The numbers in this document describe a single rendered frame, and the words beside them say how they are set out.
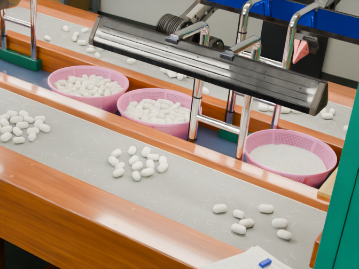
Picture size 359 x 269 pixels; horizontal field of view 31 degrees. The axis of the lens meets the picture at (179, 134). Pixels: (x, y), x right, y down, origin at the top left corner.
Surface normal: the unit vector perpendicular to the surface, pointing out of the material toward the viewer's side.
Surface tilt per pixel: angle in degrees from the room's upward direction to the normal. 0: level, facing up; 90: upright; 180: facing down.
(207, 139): 0
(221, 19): 90
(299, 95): 58
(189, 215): 0
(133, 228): 0
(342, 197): 90
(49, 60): 90
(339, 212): 90
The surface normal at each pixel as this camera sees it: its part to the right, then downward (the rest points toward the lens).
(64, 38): 0.10, -0.88
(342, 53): -0.49, 0.36
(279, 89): -0.39, -0.18
